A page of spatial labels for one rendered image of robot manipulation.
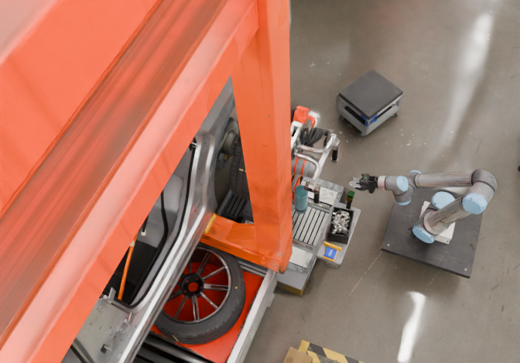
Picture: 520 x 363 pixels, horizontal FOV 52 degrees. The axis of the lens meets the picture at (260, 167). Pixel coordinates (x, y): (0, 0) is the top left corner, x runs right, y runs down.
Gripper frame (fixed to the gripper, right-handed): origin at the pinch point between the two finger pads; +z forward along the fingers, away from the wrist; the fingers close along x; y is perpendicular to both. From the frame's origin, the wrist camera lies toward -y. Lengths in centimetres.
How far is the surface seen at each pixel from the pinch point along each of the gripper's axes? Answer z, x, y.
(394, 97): 4, -108, -37
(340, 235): 3.8, 32.0, -11.8
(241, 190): 48, 35, 44
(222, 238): 61, 61, 28
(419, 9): 17, -250, -68
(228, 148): 64, 9, 53
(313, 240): 44, 19, -49
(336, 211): 11.4, 13.9, -12.6
